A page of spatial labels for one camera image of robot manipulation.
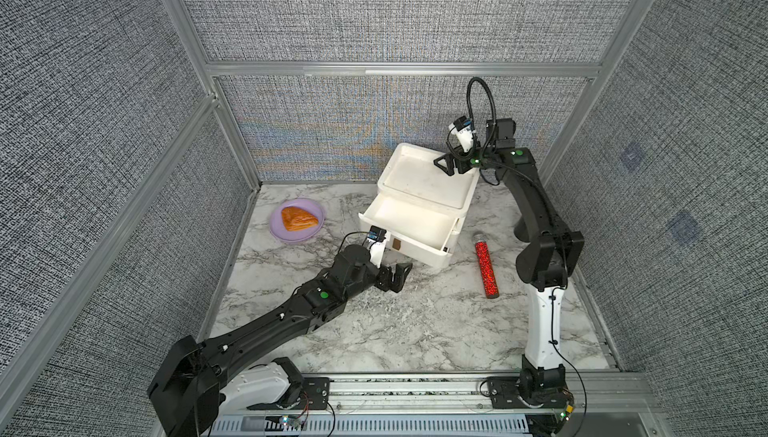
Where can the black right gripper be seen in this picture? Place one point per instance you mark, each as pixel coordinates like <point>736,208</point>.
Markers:
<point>458,161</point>

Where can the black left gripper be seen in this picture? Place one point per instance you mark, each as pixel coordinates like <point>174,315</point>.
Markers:
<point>387,272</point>

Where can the white three-drawer storage unit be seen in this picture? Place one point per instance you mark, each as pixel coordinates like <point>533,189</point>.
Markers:
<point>411,176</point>

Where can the red glitter microphone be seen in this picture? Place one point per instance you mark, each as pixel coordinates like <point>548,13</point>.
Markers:
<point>488,278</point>

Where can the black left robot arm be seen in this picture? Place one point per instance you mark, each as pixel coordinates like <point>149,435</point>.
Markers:
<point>188,387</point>

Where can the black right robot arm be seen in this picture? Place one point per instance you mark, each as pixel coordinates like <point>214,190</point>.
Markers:
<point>548,259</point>

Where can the orange pastry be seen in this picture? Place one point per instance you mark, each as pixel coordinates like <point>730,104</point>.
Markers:
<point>296,219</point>

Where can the purple plate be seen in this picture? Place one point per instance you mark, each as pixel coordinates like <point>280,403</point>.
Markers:
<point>278,231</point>

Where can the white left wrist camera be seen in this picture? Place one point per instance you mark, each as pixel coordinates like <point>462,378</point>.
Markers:
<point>376,242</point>

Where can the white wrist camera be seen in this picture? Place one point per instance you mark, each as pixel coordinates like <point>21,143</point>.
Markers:
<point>376,242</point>
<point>463,130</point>

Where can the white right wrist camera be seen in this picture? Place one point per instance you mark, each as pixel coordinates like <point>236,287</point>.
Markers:
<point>463,130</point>

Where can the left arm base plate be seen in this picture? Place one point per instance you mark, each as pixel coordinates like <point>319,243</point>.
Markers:
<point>311,394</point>

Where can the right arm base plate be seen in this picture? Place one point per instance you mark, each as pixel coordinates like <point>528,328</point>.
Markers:
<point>508,393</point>

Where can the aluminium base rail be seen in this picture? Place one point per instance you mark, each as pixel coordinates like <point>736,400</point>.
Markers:
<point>604,403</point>

